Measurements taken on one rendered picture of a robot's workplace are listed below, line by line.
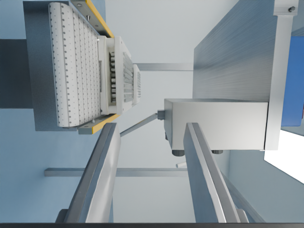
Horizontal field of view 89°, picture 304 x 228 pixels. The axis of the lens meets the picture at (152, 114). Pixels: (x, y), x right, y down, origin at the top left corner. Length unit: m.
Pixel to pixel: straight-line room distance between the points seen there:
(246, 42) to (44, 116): 0.53
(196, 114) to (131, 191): 4.12
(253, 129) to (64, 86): 0.41
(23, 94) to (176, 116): 0.45
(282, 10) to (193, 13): 3.68
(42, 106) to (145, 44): 3.42
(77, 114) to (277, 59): 0.44
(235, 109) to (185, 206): 4.41
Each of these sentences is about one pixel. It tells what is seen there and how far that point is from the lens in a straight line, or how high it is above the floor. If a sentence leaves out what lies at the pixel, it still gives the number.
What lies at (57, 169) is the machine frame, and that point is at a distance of 1.79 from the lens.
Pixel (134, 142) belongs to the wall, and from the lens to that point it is 3.82.
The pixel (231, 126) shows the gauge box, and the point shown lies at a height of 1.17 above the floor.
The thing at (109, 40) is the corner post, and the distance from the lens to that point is 0.54.
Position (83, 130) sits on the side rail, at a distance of 0.38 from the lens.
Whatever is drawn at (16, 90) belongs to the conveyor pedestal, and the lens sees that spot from 0.61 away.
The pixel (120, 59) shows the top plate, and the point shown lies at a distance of 0.52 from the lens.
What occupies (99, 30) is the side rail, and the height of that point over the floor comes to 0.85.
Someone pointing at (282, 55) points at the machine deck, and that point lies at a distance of 0.42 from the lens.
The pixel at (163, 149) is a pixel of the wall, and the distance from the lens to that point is 3.87.
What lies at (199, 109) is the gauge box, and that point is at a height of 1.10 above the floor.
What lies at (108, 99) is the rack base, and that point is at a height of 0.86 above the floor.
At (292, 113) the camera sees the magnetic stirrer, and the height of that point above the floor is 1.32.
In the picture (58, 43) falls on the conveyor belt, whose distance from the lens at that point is 0.40.
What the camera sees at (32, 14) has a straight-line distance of 0.47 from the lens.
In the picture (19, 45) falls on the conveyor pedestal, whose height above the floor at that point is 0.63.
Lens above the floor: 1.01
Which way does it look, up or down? level
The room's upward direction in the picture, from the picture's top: 90 degrees clockwise
